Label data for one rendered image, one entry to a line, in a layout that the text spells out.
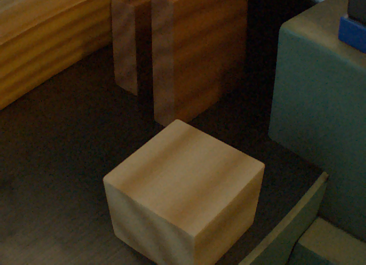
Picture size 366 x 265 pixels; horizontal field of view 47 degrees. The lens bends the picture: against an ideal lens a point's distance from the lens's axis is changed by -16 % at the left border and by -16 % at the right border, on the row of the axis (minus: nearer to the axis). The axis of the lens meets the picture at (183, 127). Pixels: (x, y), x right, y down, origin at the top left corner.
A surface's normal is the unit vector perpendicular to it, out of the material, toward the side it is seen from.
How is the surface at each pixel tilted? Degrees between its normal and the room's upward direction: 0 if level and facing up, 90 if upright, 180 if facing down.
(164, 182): 0
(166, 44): 90
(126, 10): 90
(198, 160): 0
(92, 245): 0
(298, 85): 90
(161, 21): 90
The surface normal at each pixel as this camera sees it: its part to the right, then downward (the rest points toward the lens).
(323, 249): 0.00, -0.76
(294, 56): -0.67, 0.48
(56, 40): 0.74, 0.44
